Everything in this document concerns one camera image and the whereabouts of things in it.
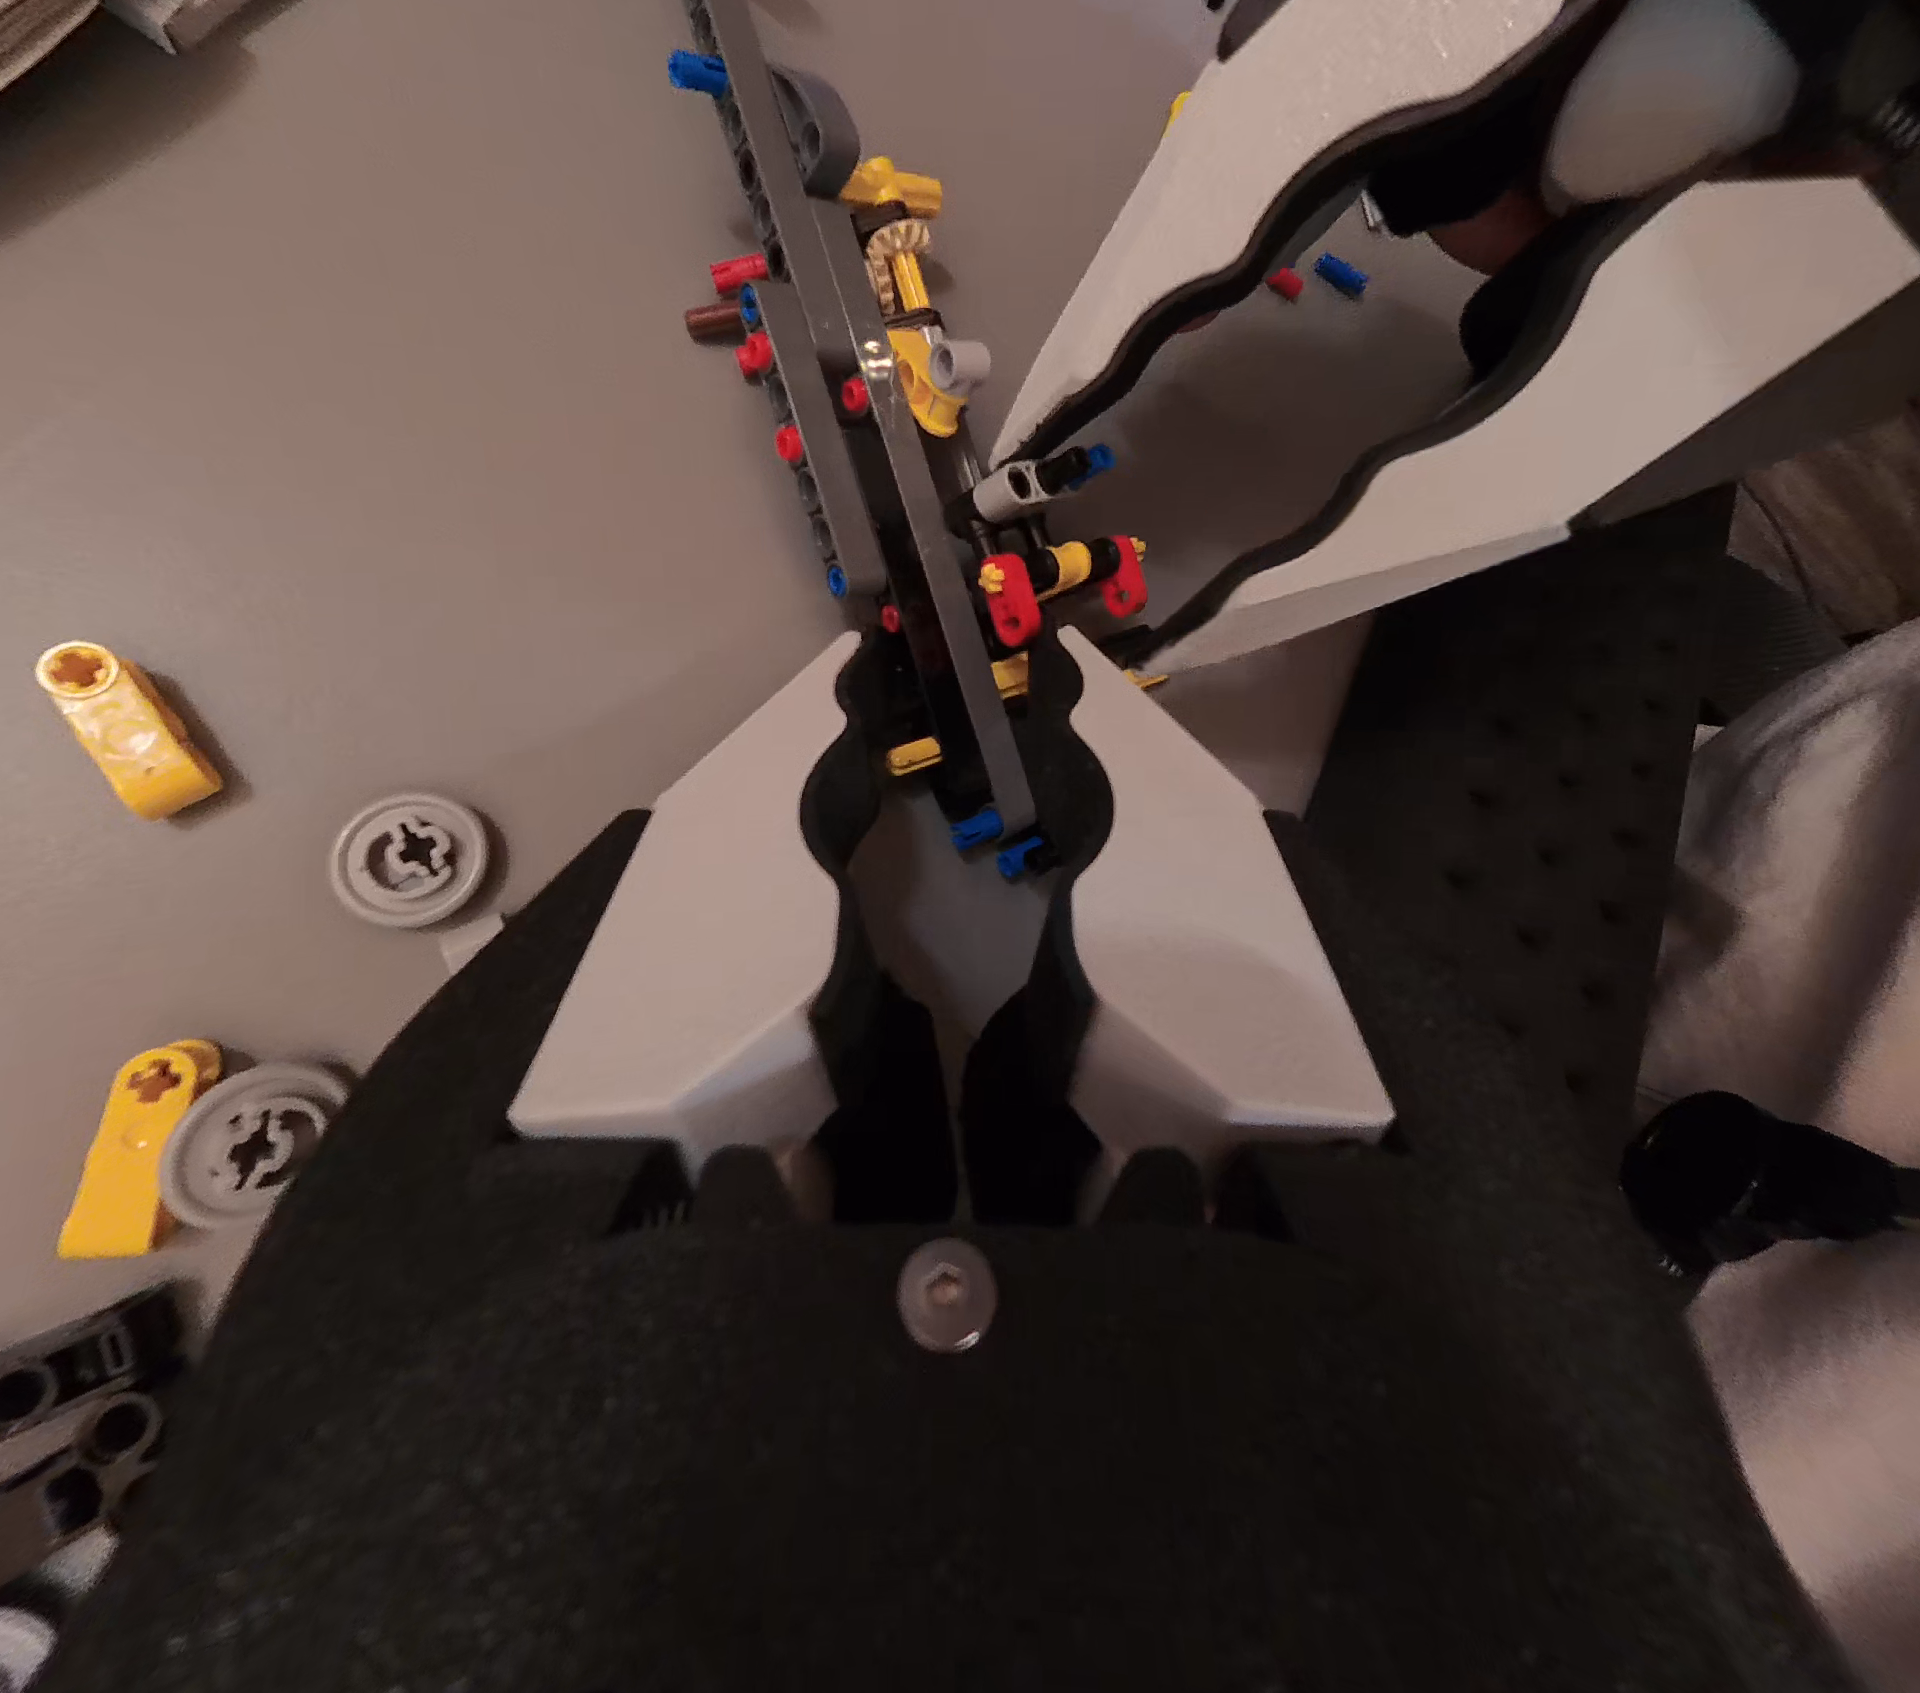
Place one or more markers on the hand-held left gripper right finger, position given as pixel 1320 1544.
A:
pixel 1199 958

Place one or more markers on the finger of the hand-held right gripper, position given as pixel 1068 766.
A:
pixel 1725 341
pixel 1352 28

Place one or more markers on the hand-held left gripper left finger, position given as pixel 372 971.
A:
pixel 705 941

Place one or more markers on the grey lego beam assembly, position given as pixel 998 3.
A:
pixel 809 223

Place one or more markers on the blue lego pin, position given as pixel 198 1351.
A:
pixel 1340 273

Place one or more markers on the grey lego pulley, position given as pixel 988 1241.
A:
pixel 248 1144
pixel 407 857

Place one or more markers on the yellow lego connector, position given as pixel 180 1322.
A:
pixel 129 733
pixel 136 1144

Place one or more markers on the pile of black lego beams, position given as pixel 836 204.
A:
pixel 91 1437

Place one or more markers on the black dimpled foam mat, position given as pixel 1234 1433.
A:
pixel 1499 793

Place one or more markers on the black round knob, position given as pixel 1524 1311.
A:
pixel 1755 1182

